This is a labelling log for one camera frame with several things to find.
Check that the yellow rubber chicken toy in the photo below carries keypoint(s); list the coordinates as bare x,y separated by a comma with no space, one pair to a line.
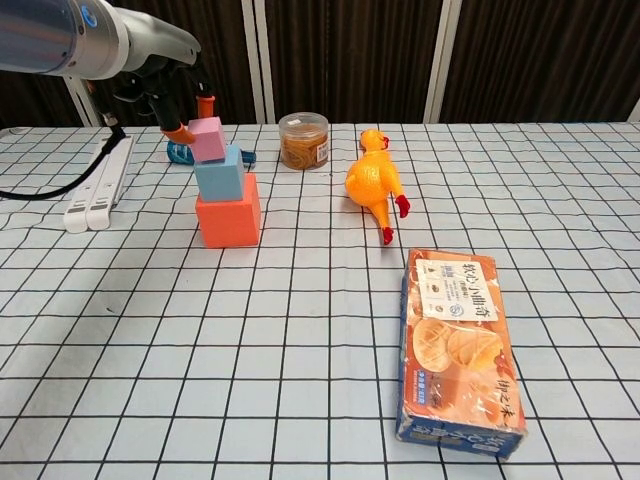
372,177

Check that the clear jar of rubber bands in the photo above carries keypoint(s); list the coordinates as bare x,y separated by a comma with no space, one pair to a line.
304,142

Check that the pink foam cube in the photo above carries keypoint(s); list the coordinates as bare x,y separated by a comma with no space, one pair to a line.
209,140

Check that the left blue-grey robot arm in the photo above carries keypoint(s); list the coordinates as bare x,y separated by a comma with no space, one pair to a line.
55,35

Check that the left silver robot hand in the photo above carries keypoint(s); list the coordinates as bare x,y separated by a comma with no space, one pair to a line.
160,40

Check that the double white partition frame post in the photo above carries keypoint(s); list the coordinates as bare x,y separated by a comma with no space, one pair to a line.
260,60

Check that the light blue foam cube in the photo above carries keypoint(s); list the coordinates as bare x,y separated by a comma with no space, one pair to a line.
217,177

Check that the white folding stand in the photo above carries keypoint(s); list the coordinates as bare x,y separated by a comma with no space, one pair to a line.
97,205

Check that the checkered white tablecloth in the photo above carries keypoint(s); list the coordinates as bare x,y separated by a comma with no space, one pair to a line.
300,375

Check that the orange cookie box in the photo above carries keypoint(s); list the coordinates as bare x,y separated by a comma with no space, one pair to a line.
455,350

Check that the blue plastic packet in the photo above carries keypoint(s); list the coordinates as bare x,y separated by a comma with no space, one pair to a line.
177,154

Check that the orange foam cube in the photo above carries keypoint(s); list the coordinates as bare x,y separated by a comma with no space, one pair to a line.
230,222

